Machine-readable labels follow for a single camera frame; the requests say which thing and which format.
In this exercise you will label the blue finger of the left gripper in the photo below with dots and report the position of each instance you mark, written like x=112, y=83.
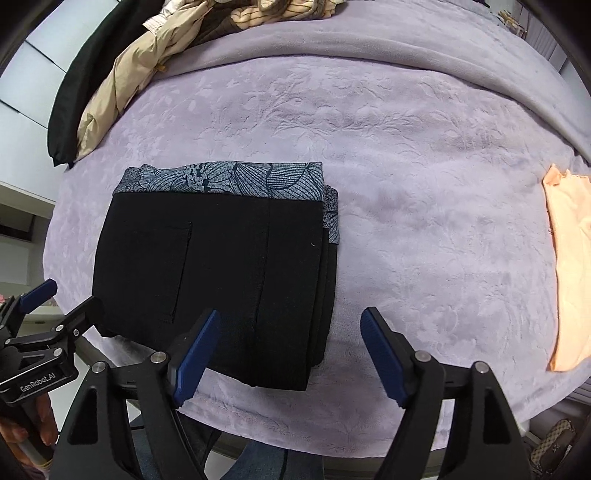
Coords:
x=37, y=296
x=81, y=318

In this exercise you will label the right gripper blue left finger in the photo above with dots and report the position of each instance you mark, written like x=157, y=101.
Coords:
x=177, y=445

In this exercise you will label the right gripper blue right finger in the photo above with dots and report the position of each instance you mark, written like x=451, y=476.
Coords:
x=416, y=381

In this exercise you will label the black pants with patterned waistband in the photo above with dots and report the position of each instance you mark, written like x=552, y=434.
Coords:
x=256, y=242

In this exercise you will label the person's left hand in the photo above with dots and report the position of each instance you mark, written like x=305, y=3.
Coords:
x=30, y=432

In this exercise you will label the white drawer cabinet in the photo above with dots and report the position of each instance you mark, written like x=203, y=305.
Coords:
x=29, y=85

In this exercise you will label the person's jeans leg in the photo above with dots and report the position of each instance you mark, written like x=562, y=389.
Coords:
x=257, y=461

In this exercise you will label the patterned bag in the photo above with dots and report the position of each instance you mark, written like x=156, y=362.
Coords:
x=546, y=457

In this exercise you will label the black garment at edge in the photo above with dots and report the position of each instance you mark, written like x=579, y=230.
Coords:
x=89, y=68

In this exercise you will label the orange fleece cloth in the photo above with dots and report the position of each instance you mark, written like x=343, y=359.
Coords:
x=568, y=204

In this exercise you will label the beige puffer jacket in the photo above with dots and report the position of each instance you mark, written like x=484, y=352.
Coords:
x=167, y=33

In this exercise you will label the lavender embossed blanket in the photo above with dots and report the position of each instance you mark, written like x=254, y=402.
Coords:
x=436, y=126

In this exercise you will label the striped cream knit garment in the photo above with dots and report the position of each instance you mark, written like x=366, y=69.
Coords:
x=272, y=11

